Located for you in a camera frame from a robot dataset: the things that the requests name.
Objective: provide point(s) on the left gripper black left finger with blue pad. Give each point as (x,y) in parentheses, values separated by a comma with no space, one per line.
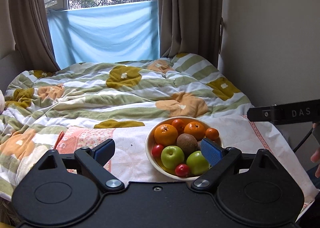
(92,162)

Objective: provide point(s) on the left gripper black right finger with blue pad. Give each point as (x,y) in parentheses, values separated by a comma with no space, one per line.
(224,163)

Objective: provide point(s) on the green apple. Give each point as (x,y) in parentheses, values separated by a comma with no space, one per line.
(197,163)
(172,156)

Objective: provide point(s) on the small mandarin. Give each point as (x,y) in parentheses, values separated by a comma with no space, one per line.
(179,124)
(212,134)

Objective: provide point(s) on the medium orange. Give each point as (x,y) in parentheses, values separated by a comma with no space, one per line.
(195,129)

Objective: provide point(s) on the red tomato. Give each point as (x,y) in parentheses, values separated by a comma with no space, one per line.
(182,170)
(157,150)

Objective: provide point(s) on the large orange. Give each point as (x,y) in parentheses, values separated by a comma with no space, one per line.
(165,134)

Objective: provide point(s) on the person's right hand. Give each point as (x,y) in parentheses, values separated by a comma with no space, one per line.
(316,155)

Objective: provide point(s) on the pink floral white cloth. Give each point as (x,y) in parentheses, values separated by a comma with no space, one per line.
(130,162)

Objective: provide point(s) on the cream oval duck dish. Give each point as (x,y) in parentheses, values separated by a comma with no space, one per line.
(156,162)

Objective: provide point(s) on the green striped floral quilt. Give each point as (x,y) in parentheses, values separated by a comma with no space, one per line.
(38,105)

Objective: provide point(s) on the pink plush pillow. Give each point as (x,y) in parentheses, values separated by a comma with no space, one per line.
(2,102)

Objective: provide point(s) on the grey headboard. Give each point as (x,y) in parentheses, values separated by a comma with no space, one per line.
(11,66)

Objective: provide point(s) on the light blue window cloth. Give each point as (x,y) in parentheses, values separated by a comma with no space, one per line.
(107,34)

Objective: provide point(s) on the brown left curtain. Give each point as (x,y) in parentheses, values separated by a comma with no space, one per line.
(31,34)

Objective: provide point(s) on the brown curtain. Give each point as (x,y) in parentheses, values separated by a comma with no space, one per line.
(190,26)
(31,34)

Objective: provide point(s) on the brown right curtain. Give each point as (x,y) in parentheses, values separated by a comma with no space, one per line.
(190,26)

